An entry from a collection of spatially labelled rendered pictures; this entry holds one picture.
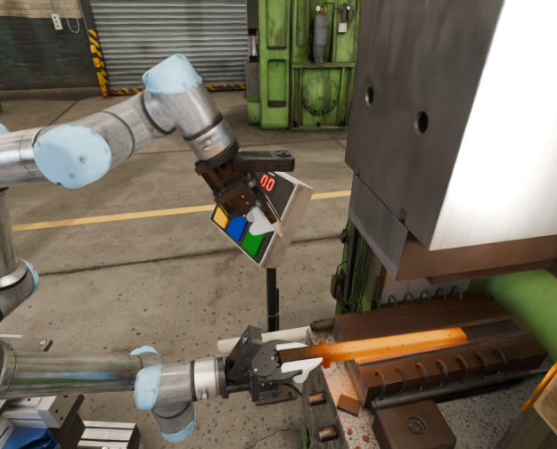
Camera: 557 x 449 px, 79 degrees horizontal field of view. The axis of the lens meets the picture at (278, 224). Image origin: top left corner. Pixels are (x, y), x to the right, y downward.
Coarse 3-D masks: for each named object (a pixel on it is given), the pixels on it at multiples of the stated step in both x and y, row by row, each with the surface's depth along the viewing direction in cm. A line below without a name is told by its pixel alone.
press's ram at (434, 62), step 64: (384, 0) 46; (448, 0) 34; (512, 0) 28; (384, 64) 48; (448, 64) 35; (512, 64) 31; (384, 128) 50; (448, 128) 36; (512, 128) 35; (384, 192) 52; (448, 192) 38; (512, 192) 40
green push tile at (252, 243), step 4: (248, 232) 107; (248, 236) 107; (252, 236) 106; (256, 236) 104; (260, 236) 103; (264, 236) 102; (244, 240) 108; (248, 240) 107; (252, 240) 105; (256, 240) 104; (260, 240) 103; (244, 244) 108; (248, 244) 106; (252, 244) 105; (256, 244) 104; (260, 244) 103; (248, 248) 106; (252, 248) 105; (256, 248) 104; (252, 252) 104; (256, 252) 103; (256, 256) 104
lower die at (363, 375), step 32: (352, 320) 83; (384, 320) 81; (416, 320) 81; (448, 320) 81; (480, 320) 80; (512, 320) 80; (416, 352) 73; (448, 352) 73; (480, 352) 73; (512, 352) 73; (544, 352) 73; (416, 384) 70
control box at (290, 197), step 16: (272, 176) 104; (288, 176) 103; (272, 192) 103; (288, 192) 98; (304, 192) 100; (288, 208) 98; (304, 208) 103; (288, 224) 102; (272, 240) 100; (288, 240) 105; (272, 256) 103
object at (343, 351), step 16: (400, 336) 74; (416, 336) 74; (432, 336) 75; (448, 336) 75; (464, 336) 75; (288, 352) 69; (304, 352) 69; (320, 352) 69; (336, 352) 70; (352, 352) 70; (368, 352) 71; (384, 352) 72
